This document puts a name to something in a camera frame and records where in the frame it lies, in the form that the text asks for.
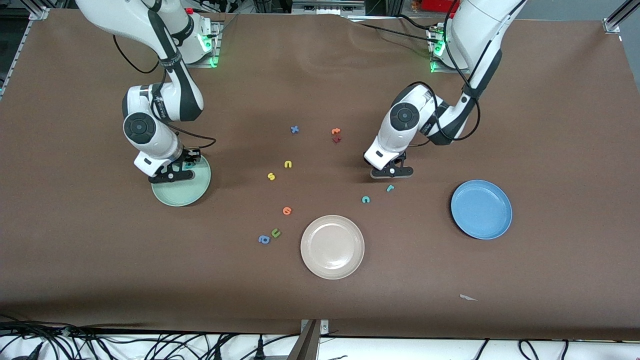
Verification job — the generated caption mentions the green round plate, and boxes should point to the green round plate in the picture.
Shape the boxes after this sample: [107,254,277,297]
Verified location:
[151,154,212,207]

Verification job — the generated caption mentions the blue round plate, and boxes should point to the blue round plate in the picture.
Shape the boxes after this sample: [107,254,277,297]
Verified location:
[450,179,513,240]

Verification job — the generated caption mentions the beige round plate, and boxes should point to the beige round plate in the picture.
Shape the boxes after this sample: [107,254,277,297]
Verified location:
[300,215,365,280]

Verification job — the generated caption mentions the red box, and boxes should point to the red box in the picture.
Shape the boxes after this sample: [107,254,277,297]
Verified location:
[419,0,460,14]

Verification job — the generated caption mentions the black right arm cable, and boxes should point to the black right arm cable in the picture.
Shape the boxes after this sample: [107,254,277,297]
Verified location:
[112,34,217,151]

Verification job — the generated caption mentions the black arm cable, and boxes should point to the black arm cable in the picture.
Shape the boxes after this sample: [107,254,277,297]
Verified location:
[112,34,217,151]
[409,10,482,147]

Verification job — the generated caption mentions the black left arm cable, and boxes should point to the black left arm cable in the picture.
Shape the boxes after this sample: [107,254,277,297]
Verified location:
[409,10,482,147]

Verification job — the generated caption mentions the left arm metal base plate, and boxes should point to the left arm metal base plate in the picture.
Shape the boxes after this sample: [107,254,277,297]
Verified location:
[429,25,472,75]

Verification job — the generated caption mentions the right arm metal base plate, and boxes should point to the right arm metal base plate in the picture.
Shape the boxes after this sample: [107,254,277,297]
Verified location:
[187,20,221,69]

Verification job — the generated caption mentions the black table cable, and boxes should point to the black table cable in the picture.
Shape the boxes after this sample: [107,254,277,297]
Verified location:
[350,14,446,42]

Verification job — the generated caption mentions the grey metal frame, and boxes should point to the grey metal frame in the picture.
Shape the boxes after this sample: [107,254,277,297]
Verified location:
[291,0,367,17]

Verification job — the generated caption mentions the aluminium table frame rail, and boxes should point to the aluminium table frame rail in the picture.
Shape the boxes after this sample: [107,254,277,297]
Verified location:
[602,0,640,35]
[0,7,51,98]

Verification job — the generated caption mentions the aluminium profile with bracket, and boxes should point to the aluminium profile with bracket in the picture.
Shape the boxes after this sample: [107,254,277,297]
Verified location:
[286,319,330,360]

